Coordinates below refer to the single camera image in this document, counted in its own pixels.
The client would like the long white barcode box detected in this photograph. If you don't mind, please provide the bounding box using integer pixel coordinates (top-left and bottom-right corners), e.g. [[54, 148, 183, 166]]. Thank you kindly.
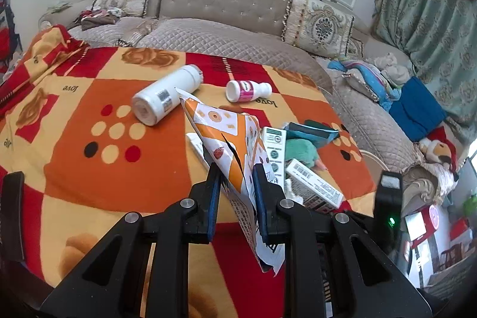
[[285, 159, 344, 214]]

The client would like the green plush toy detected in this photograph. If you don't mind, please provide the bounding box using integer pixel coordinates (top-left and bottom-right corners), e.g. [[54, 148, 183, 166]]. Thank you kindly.
[[285, 139, 327, 171]]

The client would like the white green milk carton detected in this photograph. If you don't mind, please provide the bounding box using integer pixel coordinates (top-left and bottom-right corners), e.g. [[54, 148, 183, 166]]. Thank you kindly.
[[262, 127, 286, 189]]

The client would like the orange white snack wrapper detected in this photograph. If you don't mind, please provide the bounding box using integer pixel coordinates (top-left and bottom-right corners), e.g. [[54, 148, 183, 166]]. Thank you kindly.
[[177, 89, 285, 273]]

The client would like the white tissue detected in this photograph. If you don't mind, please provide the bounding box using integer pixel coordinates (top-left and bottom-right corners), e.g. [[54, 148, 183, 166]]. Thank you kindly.
[[285, 188, 303, 205]]

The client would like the white blue toothpaste box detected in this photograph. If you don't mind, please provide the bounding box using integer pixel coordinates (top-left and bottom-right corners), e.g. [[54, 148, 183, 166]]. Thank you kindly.
[[186, 132, 209, 171]]

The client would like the beige round trash bin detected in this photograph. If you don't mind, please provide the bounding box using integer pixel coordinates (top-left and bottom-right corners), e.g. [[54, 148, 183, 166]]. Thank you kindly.
[[360, 149, 389, 187]]

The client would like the santa plush toy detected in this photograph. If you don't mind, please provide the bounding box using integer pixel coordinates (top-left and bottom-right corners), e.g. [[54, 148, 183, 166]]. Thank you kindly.
[[419, 126, 459, 182]]

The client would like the blue cushion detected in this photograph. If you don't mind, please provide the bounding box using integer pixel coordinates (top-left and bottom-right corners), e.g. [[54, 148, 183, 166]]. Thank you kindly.
[[389, 77, 446, 142]]

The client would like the white pink yogurt bottle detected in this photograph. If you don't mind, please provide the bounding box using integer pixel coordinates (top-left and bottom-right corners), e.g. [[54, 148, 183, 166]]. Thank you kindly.
[[226, 80, 272, 103]]

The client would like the colourful striped cloth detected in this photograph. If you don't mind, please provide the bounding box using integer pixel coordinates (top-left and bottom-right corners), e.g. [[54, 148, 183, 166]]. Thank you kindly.
[[327, 59, 401, 111]]

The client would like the white thermos bottle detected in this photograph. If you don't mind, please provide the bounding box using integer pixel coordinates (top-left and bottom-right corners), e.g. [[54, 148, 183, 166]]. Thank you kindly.
[[131, 65, 204, 127]]

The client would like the orange red patterned blanket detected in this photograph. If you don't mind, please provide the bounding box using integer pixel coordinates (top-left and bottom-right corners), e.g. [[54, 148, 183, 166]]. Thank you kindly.
[[1, 26, 375, 317]]

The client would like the large ornate embroidered cushion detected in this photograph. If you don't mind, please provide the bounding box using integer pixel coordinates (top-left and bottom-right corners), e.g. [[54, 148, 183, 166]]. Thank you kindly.
[[281, 0, 354, 58]]

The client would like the grey tufted sofa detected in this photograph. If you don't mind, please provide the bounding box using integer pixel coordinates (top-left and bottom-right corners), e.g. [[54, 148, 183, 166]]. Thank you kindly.
[[39, 0, 457, 213]]

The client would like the teal patterned curtain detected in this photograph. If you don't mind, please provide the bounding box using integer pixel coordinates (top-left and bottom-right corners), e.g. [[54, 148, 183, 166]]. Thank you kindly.
[[373, 0, 476, 145]]

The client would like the small beige cushion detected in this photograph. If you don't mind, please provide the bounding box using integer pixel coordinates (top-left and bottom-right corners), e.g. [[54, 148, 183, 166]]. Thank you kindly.
[[91, 0, 149, 18]]

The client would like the pile of clothes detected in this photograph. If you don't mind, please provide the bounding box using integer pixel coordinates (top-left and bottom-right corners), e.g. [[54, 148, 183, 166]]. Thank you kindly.
[[77, 7, 123, 31]]

